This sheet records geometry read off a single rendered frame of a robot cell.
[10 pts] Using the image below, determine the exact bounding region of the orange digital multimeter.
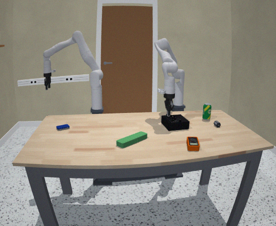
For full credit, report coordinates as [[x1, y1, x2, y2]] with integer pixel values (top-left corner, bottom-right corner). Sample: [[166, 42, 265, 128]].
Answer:
[[187, 137, 200, 151]]

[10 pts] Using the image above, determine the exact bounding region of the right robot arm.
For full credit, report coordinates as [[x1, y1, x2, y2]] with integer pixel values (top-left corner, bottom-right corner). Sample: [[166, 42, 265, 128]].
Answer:
[[43, 31, 103, 110]]

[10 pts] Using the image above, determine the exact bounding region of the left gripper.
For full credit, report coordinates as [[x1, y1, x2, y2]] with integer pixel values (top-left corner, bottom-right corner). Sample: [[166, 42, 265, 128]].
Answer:
[[164, 93, 175, 116]]

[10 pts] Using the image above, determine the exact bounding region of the green drink can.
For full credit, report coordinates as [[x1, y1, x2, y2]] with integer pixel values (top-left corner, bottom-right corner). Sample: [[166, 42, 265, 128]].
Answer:
[[202, 103, 212, 120]]

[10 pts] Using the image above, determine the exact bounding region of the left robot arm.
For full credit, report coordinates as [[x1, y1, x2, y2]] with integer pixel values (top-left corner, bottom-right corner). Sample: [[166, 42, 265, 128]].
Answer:
[[154, 38, 185, 106]]

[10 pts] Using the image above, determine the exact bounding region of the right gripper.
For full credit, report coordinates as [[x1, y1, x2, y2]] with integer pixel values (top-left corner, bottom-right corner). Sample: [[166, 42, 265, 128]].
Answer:
[[44, 73, 51, 90]]

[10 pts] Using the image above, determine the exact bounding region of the black lighting desk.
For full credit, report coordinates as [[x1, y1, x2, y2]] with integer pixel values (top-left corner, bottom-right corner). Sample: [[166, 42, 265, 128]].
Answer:
[[161, 114, 189, 131]]

